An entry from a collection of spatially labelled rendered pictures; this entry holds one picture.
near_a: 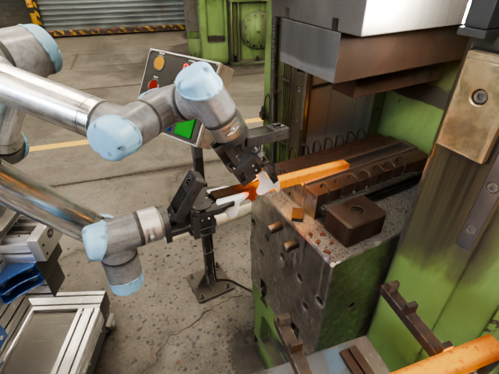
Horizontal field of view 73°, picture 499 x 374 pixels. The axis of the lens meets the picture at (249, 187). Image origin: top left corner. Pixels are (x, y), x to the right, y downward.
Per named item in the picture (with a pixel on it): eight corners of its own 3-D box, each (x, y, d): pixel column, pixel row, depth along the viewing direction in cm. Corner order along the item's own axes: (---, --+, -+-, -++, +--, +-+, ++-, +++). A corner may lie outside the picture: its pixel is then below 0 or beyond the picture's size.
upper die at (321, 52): (333, 84, 67) (341, 33, 62) (279, 61, 81) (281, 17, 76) (465, 58, 83) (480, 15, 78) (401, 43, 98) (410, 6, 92)
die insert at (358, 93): (353, 99, 77) (357, 72, 74) (331, 89, 83) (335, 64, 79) (439, 79, 89) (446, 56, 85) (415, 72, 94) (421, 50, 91)
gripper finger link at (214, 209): (229, 199, 79) (194, 208, 76) (229, 193, 78) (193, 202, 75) (237, 210, 76) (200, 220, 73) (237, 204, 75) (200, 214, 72)
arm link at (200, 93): (178, 64, 64) (215, 53, 60) (208, 107, 72) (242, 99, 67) (162, 91, 60) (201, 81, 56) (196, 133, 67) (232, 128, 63)
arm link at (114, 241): (87, 248, 73) (77, 218, 68) (139, 233, 77) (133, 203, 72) (93, 274, 67) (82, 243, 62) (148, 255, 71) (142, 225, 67)
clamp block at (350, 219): (345, 248, 79) (350, 228, 75) (322, 228, 85) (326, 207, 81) (382, 232, 83) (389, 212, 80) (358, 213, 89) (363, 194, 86)
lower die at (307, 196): (314, 220, 87) (318, 193, 82) (273, 182, 102) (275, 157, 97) (423, 177, 104) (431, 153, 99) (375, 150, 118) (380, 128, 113)
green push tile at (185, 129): (189, 139, 112) (195, 117, 110) (173, 133, 115) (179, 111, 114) (192, 139, 113) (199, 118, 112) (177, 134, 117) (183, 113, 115)
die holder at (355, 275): (311, 368, 100) (332, 265, 75) (250, 278, 128) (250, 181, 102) (435, 293, 122) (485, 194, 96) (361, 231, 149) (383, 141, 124)
